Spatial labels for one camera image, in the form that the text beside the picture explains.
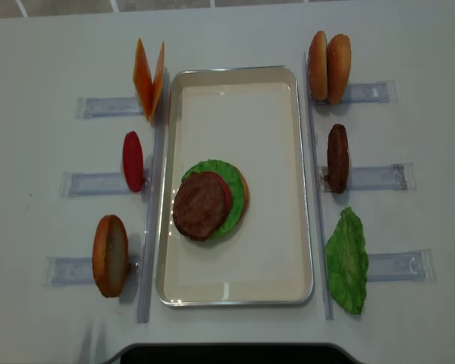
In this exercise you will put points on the green lettuce leaf on stack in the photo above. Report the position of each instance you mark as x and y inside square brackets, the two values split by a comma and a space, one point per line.
[229, 173]

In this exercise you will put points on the red tomato slice on stack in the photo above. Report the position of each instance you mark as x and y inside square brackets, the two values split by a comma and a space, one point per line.
[226, 190]

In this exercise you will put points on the brown meat patty on stack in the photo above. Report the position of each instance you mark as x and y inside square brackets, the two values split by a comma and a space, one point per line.
[200, 206]

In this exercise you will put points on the upright red tomato slice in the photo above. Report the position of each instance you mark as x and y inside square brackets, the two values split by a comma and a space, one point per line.
[132, 160]

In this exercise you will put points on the upright brown meat patty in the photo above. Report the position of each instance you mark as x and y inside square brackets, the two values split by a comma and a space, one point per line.
[338, 159]

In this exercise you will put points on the right orange cheese slice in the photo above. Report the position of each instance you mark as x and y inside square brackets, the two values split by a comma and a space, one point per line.
[158, 82]

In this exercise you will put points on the orange cheese slice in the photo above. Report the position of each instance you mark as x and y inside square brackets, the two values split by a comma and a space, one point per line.
[142, 80]
[158, 82]

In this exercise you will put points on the left orange cheese slice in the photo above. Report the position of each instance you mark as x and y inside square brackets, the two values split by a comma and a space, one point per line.
[142, 80]

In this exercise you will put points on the upright green lettuce leaf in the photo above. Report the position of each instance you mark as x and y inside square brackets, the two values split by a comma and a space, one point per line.
[348, 263]

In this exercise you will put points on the bottom bun on tray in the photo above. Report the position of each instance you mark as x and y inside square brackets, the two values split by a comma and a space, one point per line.
[246, 195]

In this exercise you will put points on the white rectangular metal tray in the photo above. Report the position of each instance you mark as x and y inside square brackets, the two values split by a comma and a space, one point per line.
[250, 118]

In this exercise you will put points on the long clear strip left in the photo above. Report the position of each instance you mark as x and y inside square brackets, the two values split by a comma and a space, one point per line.
[155, 193]

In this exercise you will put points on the long clear strip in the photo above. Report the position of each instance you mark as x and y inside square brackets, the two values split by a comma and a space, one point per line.
[317, 196]
[155, 193]

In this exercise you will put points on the upright bun half left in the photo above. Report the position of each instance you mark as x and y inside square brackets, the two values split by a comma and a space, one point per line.
[110, 256]

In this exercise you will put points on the upright bun half far-right inner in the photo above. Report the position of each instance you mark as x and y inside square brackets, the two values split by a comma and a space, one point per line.
[317, 67]

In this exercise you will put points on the long clear strip right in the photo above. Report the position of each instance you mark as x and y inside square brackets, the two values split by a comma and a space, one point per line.
[317, 196]

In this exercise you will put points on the upright sesame bun half outer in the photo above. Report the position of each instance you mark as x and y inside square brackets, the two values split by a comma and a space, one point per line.
[339, 65]

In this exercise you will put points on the black base at bottom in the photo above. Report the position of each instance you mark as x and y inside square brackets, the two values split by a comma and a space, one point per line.
[236, 353]

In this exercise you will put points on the clear holder rail tomato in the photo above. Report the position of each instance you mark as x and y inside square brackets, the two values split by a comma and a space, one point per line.
[97, 184]

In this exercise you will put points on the clear holder rail cheese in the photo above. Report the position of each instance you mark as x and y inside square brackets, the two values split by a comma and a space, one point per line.
[89, 107]

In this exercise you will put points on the clear holder rail patty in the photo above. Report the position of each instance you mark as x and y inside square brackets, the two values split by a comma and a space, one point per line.
[391, 177]

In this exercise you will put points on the clear holder rail right buns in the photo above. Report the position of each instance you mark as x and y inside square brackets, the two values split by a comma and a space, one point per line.
[378, 92]

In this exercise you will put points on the clear holder rail left bun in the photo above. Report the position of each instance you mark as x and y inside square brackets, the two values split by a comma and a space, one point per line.
[68, 271]

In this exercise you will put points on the clear holder rail lettuce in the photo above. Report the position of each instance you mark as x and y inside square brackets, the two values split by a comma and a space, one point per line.
[416, 265]

